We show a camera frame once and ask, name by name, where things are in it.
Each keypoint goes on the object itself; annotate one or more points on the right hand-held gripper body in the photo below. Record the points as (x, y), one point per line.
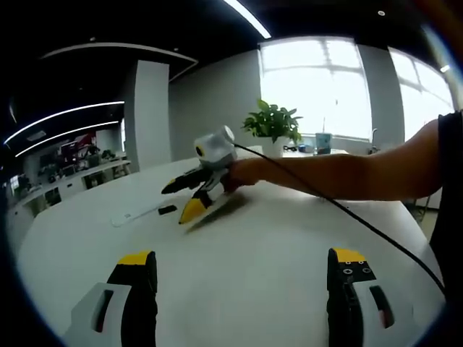
(217, 152)

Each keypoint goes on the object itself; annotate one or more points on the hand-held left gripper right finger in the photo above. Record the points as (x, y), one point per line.
(340, 307)

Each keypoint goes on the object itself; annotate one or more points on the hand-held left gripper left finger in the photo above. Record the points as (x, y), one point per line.
(137, 289)

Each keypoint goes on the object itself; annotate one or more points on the black plastic buckle pronged part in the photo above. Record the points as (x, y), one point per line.
(174, 209)

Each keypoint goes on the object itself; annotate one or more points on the person's right hand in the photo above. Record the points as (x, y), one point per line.
(242, 173)

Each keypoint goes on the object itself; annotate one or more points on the white power strip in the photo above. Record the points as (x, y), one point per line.
(130, 216)

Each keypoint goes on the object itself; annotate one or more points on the green potted plant white pot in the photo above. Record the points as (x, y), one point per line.
(271, 119)

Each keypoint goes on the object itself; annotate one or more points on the long white office desk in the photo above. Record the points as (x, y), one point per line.
(105, 168)

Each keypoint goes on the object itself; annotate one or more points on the small blue object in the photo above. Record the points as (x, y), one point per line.
(305, 148)

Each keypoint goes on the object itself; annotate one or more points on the teal cup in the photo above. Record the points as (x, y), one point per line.
(323, 142)

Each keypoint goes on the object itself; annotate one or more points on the person's black shirt torso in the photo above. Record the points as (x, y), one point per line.
(450, 162)

